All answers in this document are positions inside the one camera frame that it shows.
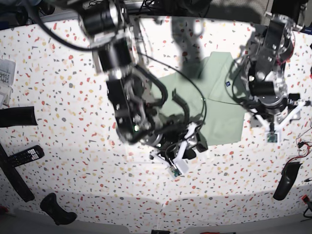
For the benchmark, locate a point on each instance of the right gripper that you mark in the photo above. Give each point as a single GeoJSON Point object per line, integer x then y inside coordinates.
{"type": "Point", "coordinates": [176, 145]}

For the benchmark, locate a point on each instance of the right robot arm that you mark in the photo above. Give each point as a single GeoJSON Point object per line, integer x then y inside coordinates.
{"type": "Point", "coordinates": [144, 110]}

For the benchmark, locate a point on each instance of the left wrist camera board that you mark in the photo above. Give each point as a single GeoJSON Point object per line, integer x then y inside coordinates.
{"type": "Point", "coordinates": [273, 137]}

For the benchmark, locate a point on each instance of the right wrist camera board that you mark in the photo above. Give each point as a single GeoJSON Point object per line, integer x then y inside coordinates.
{"type": "Point", "coordinates": [178, 168]}

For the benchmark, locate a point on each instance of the black TV remote control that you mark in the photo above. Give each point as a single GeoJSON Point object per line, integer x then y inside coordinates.
{"type": "Point", "coordinates": [26, 156]}

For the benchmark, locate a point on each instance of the long black bar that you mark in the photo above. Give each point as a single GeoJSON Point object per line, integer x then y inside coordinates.
{"type": "Point", "coordinates": [14, 178]}

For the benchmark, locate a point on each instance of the black curved handle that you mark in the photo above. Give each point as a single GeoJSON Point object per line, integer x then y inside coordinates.
{"type": "Point", "coordinates": [18, 116]}
{"type": "Point", "coordinates": [289, 175]}

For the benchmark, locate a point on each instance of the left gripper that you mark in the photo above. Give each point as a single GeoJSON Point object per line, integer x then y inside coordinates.
{"type": "Point", "coordinates": [275, 112]}

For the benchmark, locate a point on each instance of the black game controller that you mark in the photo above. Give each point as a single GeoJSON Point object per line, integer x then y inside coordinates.
{"type": "Point", "coordinates": [50, 206]}

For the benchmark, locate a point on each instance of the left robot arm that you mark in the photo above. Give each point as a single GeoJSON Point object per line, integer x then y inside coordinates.
{"type": "Point", "coordinates": [264, 91]}

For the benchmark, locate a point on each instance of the black curved handle left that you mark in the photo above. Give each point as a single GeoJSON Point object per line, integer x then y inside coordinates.
{"type": "Point", "coordinates": [18, 116]}

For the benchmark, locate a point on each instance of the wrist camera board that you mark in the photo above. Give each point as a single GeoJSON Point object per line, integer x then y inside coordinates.
{"type": "Point", "coordinates": [273, 137]}
{"type": "Point", "coordinates": [178, 168]}

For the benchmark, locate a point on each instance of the light green T-shirt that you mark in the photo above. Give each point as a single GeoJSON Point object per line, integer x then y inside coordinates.
{"type": "Point", "coordinates": [215, 79]}

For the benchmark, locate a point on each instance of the black curved handle right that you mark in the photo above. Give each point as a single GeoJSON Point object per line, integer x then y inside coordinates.
{"type": "Point", "coordinates": [289, 175]}

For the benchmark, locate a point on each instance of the small black box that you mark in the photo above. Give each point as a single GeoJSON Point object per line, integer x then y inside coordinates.
{"type": "Point", "coordinates": [160, 232]}

